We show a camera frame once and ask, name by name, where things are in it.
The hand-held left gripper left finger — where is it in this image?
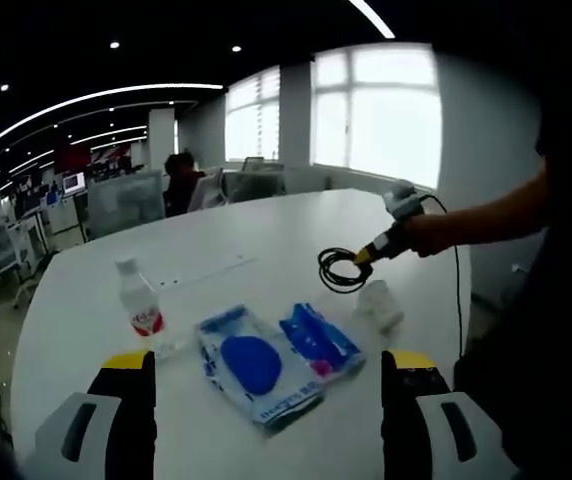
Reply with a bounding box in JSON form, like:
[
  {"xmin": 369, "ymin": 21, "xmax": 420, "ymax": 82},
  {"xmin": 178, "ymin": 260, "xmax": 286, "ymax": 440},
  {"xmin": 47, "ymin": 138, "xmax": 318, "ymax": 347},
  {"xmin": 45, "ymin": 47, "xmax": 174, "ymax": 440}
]
[{"xmin": 25, "ymin": 349, "xmax": 158, "ymax": 480}]

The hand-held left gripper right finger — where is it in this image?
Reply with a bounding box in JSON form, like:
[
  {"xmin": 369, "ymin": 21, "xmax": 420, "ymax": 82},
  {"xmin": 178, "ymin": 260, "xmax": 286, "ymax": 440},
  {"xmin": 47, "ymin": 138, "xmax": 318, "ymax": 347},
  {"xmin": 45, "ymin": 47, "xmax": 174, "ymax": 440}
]
[{"xmin": 380, "ymin": 349, "xmax": 520, "ymax": 480}]

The white paper cup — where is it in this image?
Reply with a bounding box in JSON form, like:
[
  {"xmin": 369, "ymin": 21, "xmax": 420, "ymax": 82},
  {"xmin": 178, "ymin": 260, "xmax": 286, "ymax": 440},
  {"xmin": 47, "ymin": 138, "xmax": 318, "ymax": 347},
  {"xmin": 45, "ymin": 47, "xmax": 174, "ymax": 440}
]
[{"xmin": 355, "ymin": 279, "xmax": 406, "ymax": 335}]

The blue tissue pack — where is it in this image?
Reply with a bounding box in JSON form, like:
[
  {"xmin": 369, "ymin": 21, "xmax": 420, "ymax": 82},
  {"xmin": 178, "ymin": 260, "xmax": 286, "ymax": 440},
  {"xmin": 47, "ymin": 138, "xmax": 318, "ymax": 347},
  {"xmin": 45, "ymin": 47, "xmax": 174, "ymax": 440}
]
[{"xmin": 279, "ymin": 302, "xmax": 367, "ymax": 385}]

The clear water bottle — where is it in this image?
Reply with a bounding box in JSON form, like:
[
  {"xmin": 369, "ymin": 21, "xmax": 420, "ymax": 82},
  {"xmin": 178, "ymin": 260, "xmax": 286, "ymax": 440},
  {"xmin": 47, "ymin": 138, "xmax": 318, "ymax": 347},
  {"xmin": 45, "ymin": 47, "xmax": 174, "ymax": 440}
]
[{"xmin": 114, "ymin": 257, "xmax": 166, "ymax": 340}]

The blue mask packet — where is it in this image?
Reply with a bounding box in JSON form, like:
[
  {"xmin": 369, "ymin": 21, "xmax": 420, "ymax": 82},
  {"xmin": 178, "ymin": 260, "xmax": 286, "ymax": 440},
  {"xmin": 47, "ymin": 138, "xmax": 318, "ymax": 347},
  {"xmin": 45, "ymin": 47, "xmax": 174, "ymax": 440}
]
[{"xmin": 195, "ymin": 304, "xmax": 327, "ymax": 435}]

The person's right hand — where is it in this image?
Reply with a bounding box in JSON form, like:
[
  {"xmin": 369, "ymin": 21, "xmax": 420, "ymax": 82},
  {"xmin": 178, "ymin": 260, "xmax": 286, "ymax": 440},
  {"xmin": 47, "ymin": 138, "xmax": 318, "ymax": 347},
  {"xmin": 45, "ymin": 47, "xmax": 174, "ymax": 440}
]
[{"xmin": 403, "ymin": 212, "xmax": 462, "ymax": 259}]

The wide bright window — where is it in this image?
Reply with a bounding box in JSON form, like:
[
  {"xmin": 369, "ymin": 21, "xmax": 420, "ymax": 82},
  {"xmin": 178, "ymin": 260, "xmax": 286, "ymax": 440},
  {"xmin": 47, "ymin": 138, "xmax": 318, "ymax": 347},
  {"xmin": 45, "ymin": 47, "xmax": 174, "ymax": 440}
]
[{"xmin": 313, "ymin": 43, "xmax": 442, "ymax": 189}]

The white table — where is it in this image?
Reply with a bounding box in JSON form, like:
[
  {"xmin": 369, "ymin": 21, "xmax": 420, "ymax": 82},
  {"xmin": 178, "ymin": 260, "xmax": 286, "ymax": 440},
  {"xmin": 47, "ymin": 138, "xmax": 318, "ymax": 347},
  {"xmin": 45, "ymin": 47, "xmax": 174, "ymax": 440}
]
[{"xmin": 9, "ymin": 188, "xmax": 472, "ymax": 480}]

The white table socket strip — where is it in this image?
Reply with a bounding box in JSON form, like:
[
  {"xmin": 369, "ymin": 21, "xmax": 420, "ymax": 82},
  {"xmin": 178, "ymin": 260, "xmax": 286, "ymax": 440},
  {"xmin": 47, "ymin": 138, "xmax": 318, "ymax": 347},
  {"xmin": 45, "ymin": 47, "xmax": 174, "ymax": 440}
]
[{"xmin": 158, "ymin": 254, "xmax": 258, "ymax": 290}]

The narrow bright window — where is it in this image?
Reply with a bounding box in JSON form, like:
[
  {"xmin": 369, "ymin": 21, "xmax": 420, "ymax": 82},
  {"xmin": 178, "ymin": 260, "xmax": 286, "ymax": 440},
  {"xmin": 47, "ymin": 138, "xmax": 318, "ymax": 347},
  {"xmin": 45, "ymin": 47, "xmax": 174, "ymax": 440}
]
[{"xmin": 224, "ymin": 67, "xmax": 282, "ymax": 161}]

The short ceiling light strip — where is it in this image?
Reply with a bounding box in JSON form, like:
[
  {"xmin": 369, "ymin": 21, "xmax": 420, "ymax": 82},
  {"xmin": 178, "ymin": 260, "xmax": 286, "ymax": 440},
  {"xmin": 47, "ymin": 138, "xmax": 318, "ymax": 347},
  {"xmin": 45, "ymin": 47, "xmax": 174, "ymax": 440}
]
[{"xmin": 348, "ymin": 0, "xmax": 396, "ymax": 40}]

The grey mesh office chair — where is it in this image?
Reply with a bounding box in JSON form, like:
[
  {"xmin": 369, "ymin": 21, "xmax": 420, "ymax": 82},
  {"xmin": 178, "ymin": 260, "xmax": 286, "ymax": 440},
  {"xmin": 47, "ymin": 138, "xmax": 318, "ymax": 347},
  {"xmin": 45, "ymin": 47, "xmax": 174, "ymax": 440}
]
[{"xmin": 0, "ymin": 223, "xmax": 42, "ymax": 311}]

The frosted glass partition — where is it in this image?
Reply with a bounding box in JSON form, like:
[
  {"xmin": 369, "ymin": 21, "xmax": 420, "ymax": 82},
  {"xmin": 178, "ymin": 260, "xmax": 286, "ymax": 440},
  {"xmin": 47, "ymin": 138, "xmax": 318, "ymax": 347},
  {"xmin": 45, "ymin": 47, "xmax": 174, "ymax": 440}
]
[{"xmin": 87, "ymin": 169, "xmax": 165, "ymax": 237}]

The long curved ceiling light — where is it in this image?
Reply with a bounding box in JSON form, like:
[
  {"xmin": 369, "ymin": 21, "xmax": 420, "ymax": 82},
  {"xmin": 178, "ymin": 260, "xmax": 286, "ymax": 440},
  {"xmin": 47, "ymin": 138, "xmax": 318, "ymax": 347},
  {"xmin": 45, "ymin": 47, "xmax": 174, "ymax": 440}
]
[{"xmin": 0, "ymin": 83, "xmax": 228, "ymax": 169}]

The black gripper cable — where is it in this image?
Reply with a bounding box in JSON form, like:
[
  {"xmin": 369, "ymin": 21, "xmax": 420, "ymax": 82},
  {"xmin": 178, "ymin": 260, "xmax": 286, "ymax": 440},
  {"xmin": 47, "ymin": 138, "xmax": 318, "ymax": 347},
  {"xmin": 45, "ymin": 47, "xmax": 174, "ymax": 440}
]
[{"xmin": 418, "ymin": 193, "xmax": 468, "ymax": 359}]

